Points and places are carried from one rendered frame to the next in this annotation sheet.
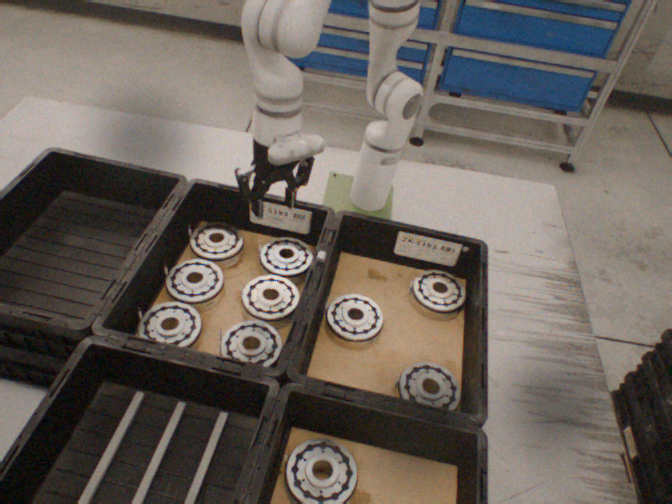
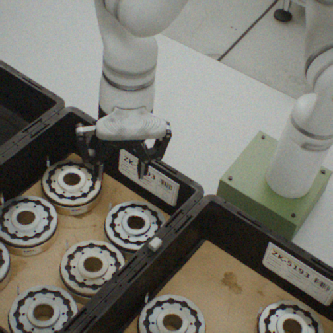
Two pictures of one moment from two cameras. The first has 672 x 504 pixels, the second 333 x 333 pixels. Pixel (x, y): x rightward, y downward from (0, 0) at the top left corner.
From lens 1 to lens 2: 0.33 m
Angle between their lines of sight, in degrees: 17
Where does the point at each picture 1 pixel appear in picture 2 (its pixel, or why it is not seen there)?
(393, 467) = not seen: outside the picture
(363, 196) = (277, 176)
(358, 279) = (207, 279)
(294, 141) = (130, 118)
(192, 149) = not seen: hidden behind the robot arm
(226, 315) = (42, 269)
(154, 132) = (95, 24)
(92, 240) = not seen: outside the picture
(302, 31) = (142, 14)
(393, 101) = (323, 82)
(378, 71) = (315, 41)
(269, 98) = (110, 67)
